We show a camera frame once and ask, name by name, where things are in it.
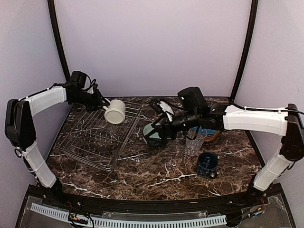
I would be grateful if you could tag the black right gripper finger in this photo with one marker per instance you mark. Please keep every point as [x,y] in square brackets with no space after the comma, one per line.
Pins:
[155,130]
[156,140]

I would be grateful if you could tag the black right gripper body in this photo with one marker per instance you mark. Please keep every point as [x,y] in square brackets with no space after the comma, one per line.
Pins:
[173,132]

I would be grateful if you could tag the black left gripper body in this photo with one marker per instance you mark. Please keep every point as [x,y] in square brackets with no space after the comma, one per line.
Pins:
[91,101]

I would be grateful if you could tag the white ribbed ceramic mug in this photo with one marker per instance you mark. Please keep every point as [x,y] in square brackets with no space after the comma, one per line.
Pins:
[115,111]

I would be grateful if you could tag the dark blue ceramic mug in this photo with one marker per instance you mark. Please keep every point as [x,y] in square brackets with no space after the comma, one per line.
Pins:
[206,165]

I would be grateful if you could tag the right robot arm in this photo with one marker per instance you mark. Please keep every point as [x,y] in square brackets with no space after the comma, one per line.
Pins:
[284,122]

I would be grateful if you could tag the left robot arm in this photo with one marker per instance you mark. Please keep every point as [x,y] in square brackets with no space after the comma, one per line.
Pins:
[20,129]

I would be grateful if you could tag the green ribbed ceramic bowl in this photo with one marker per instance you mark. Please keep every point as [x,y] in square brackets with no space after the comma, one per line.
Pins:
[145,138]

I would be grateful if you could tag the clear plastic tumbler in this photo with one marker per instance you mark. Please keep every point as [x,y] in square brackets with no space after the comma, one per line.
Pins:
[193,146]

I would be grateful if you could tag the blue polka dot plate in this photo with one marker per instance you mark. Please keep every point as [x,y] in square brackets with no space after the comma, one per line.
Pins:
[199,132]

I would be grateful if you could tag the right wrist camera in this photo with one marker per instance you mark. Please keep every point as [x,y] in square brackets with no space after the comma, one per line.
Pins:
[162,107]

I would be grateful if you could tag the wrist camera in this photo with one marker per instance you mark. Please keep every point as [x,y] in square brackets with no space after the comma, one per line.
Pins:
[162,107]
[78,78]

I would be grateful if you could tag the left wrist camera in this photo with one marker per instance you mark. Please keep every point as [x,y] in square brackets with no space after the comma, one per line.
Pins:
[78,78]

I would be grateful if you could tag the wire dish rack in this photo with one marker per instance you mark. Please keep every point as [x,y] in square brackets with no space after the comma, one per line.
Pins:
[90,139]

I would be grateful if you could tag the black aluminium front rail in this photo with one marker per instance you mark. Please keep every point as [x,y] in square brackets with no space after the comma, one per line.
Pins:
[220,204]

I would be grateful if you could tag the white slotted cable duct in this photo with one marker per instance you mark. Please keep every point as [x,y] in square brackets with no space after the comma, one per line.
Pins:
[129,220]

